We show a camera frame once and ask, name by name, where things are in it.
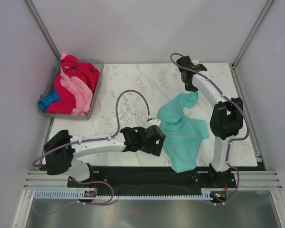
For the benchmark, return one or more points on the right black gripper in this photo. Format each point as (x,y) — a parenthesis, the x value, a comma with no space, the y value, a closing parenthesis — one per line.
(191,88)

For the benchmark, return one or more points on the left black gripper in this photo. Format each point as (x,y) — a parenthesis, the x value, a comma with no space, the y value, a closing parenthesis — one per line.
(155,149)

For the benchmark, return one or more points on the teal t shirt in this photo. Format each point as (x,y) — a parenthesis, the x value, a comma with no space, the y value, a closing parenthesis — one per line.
(184,135)

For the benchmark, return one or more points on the grey plastic bin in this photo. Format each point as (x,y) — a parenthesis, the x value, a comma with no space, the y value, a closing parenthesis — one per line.
(99,65)

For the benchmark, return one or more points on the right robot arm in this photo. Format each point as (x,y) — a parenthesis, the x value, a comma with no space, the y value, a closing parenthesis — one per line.
(226,119)

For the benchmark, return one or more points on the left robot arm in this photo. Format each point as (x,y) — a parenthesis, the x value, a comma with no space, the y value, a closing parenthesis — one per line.
(64,150)

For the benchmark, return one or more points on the magenta t shirt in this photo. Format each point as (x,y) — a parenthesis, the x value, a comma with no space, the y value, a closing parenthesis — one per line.
(62,106)

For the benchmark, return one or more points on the blue t shirt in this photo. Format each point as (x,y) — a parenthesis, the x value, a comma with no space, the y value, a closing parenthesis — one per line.
(45,103)

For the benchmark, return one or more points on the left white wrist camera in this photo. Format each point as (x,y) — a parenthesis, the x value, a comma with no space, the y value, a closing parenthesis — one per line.
(154,121)

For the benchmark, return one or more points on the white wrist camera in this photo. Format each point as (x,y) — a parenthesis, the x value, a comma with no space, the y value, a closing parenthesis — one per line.
(195,61)
(154,121)

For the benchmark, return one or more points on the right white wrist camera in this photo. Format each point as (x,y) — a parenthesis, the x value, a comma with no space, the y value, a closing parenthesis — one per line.
(195,61)

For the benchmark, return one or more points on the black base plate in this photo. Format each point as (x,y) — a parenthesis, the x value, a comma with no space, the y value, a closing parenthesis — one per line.
(148,181)

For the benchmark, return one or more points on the white slotted cable duct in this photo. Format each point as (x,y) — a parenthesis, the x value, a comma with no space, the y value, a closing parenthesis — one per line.
(91,195)

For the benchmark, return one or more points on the aluminium frame rail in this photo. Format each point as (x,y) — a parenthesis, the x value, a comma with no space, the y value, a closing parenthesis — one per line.
(248,180)

